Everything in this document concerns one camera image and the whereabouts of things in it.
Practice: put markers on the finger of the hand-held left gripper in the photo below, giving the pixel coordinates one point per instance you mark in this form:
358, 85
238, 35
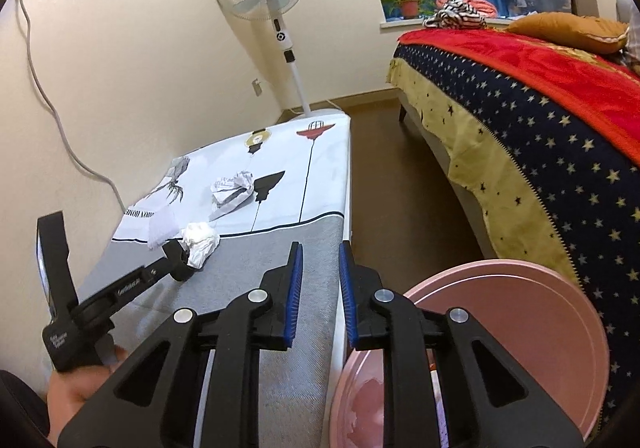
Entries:
177, 263

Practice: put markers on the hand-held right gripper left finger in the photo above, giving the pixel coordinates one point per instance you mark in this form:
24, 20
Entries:
296, 293

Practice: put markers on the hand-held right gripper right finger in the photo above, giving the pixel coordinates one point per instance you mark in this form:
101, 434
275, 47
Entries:
347, 298

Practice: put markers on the white tissue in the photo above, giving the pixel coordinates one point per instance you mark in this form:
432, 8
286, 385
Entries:
202, 240

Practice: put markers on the white grey paper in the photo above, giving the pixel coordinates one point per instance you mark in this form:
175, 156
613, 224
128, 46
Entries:
230, 190

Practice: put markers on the pink round bin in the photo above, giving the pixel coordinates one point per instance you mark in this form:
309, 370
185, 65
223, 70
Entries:
525, 328

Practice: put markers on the person's left hand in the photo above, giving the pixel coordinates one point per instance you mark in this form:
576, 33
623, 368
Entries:
75, 393

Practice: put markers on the bed with starry blanket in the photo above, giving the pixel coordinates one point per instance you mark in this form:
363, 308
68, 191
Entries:
550, 168

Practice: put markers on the potted green plant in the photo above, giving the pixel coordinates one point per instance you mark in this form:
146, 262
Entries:
409, 8

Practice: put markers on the striped cloth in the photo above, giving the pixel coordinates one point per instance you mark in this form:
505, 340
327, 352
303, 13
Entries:
457, 15

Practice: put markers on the pink cloth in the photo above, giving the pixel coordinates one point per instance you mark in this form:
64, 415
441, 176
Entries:
482, 5

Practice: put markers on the orange brown pillow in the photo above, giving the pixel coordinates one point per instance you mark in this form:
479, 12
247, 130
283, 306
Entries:
565, 30

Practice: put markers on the grey pillow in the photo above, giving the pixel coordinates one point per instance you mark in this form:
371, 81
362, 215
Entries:
631, 28

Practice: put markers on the white wall plug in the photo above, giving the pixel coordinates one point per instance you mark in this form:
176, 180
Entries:
257, 87

